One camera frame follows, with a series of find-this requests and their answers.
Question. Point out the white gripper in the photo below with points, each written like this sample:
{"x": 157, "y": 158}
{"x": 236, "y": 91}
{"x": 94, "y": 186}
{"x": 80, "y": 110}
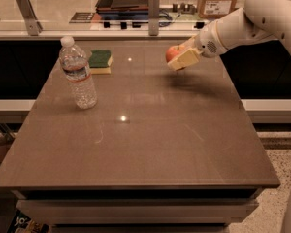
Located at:
{"x": 208, "y": 43}

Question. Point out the red apple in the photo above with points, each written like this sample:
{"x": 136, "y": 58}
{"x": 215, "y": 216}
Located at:
{"x": 173, "y": 51}

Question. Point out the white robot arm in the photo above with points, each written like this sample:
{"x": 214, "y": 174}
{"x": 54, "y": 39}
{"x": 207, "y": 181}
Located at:
{"x": 255, "y": 22}

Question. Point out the clear plastic water bottle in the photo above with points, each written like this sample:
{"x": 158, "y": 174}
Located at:
{"x": 74, "y": 63}

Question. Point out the green and yellow sponge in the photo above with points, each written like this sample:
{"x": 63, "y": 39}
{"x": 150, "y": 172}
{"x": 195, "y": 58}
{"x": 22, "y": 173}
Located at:
{"x": 100, "y": 62}

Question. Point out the grey table drawer front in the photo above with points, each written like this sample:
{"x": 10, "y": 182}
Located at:
{"x": 57, "y": 212}

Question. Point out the green printed package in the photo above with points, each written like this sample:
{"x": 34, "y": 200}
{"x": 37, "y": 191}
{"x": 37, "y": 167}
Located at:
{"x": 22, "y": 223}

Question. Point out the middle metal glass bracket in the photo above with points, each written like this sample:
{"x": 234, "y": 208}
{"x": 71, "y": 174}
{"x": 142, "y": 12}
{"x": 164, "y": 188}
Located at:
{"x": 153, "y": 17}

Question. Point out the metal glass bracket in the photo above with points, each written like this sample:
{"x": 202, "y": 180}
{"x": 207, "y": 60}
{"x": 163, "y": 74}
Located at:
{"x": 33, "y": 26}
{"x": 153, "y": 17}

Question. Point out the left metal glass bracket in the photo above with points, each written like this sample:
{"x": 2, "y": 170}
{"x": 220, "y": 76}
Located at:
{"x": 33, "y": 26}

